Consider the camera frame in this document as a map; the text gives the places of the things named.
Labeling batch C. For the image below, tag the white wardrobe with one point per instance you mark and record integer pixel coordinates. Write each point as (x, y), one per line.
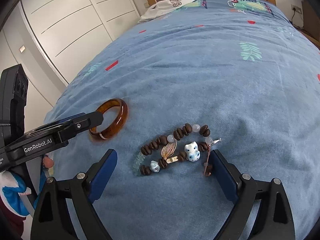
(73, 32)

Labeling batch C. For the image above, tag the amber bangle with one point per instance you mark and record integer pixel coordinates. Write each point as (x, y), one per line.
(115, 111)

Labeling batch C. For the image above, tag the white garment on bed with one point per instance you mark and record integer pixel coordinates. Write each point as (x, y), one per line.
(162, 8)

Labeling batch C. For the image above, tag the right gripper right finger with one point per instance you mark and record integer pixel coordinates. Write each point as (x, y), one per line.
(274, 217)

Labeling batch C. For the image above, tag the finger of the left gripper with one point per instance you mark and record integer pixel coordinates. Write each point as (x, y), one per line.
(60, 131)

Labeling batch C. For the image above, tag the wall socket with cable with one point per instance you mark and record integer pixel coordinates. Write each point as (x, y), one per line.
(297, 16)

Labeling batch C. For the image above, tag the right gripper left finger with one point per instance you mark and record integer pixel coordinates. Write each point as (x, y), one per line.
(52, 219)

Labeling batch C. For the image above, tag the blue patterned bed cover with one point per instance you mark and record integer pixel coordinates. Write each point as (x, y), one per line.
(238, 66)

